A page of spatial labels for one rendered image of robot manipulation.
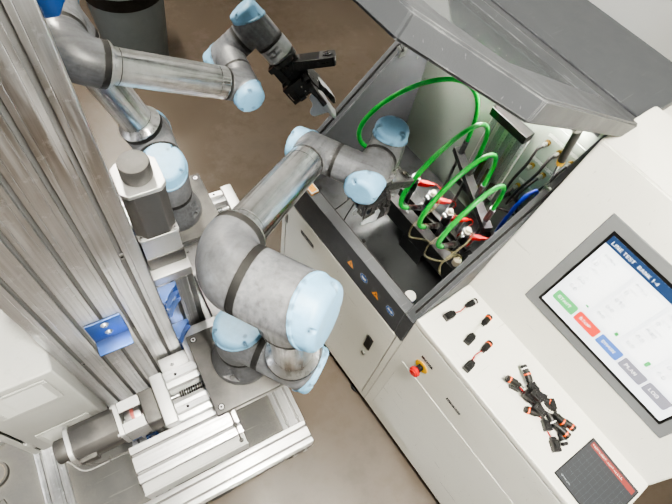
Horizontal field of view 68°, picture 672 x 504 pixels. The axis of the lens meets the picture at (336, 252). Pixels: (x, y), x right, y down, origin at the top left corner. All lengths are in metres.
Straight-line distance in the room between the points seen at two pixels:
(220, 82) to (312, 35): 2.71
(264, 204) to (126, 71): 0.45
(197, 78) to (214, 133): 1.99
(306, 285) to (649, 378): 0.98
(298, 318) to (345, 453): 1.69
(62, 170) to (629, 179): 1.10
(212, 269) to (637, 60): 1.32
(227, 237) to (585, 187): 0.88
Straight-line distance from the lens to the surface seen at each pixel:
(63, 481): 2.23
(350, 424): 2.38
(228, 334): 1.12
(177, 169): 1.37
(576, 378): 1.56
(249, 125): 3.22
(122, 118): 1.40
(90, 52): 1.13
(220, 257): 0.73
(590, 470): 1.57
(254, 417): 2.15
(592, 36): 1.69
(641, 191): 1.29
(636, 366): 1.46
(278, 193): 0.88
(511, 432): 1.50
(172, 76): 1.18
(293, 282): 0.71
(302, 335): 0.71
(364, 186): 0.99
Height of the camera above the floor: 2.31
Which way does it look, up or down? 59 degrees down
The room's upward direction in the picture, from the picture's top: 14 degrees clockwise
